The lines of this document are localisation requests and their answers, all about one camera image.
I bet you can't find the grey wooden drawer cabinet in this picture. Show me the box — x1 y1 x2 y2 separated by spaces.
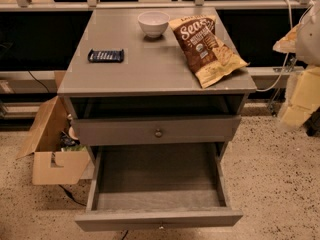
58 9 256 156

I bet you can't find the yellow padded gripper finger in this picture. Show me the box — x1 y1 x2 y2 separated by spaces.
273 24 300 53

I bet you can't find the open cardboard box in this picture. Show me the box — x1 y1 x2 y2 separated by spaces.
16 96 94 185

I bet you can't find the white cable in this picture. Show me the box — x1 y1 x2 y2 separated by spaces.
255 0 316 93

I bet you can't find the yellow foam padded block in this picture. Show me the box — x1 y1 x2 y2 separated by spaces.
278 65 320 129

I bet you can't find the open grey middle drawer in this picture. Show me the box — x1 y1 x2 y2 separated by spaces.
75 143 243 231

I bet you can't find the closed grey top drawer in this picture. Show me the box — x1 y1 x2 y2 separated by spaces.
72 115 241 146

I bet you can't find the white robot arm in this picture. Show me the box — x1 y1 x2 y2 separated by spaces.
273 0 320 66

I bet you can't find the dark blue snack bar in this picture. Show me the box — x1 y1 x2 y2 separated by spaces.
88 49 124 63

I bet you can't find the black floor cable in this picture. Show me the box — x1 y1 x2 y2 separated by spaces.
58 184 88 208

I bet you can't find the brown and yellow chip bag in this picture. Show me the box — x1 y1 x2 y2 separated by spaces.
169 15 247 88

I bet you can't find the white ceramic bowl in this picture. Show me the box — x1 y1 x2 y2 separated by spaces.
138 11 170 38

